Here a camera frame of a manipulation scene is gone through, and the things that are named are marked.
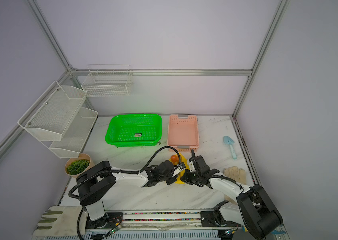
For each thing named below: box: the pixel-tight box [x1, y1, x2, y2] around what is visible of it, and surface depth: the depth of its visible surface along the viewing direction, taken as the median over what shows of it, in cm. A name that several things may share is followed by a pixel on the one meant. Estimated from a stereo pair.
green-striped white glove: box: [32, 205, 86, 236], surface depth 74 cm
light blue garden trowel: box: [223, 136, 237, 160], surface depth 106 cm
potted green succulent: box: [64, 153, 95, 179], surface depth 82 cm
